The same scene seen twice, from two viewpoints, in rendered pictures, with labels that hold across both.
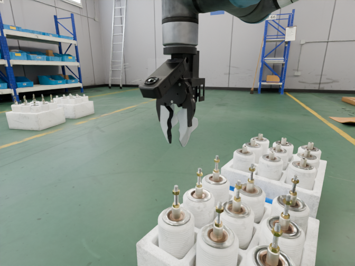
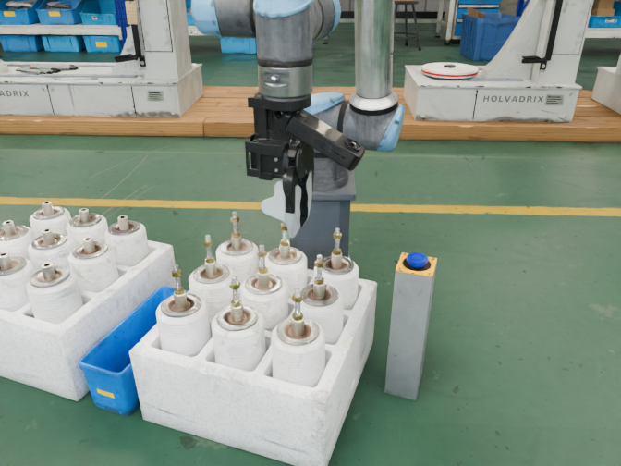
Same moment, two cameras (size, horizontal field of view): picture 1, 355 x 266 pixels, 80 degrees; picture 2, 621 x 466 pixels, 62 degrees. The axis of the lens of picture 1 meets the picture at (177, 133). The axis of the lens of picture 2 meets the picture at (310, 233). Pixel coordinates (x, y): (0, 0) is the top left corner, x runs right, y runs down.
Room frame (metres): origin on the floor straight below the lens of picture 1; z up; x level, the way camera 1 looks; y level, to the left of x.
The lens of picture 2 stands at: (0.65, 0.71, 0.83)
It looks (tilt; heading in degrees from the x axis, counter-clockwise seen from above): 28 degrees down; 254
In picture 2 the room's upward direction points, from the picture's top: straight up
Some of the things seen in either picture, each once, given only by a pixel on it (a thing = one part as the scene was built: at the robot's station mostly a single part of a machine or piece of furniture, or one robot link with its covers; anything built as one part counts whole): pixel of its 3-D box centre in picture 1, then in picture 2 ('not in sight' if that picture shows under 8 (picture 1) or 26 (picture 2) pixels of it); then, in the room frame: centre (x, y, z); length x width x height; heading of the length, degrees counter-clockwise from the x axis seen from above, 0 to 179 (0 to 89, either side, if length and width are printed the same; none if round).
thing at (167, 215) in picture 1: (176, 216); (298, 331); (0.47, 0.00, 0.25); 0.08 x 0.08 x 0.01
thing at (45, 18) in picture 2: not in sight; (65, 11); (1.44, -5.49, 0.36); 0.50 x 0.38 x 0.21; 72
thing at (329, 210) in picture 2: not in sight; (320, 229); (0.26, -0.54, 0.15); 0.19 x 0.19 x 0.30; 71
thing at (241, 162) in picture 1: (242, 170); (60, 312); (0.91, -0.31, 0.16); 0.10 x 0.10 x 0.18
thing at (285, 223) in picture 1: (283, 222); (285, 251); (0.43, -0.26, 0.26); 0.02 x 0.02 x 0.03
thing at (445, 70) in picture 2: not in sight; (449, 70); (-0.90, -1.89, 0.29); 0.30 x 0.30 x 0.06
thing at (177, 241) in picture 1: (176, 244); (298, 371); (0.47, 0.00, 0.16); 0.10 x 0.10 x 0.18
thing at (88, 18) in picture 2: not in sight; (106, 11); (1.04, -5.36, 0.36); 0.50 x 0.38 x 0.21; 70
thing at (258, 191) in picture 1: (249, 190); (212, 274); (0.59, -0.23, 0.25); 0.08 x 0.08 x 0.01
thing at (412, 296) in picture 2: not in sight; (409, 329); (0.22, -0.05, 0.16); 0.07 x 0.07 x 0.31; 55
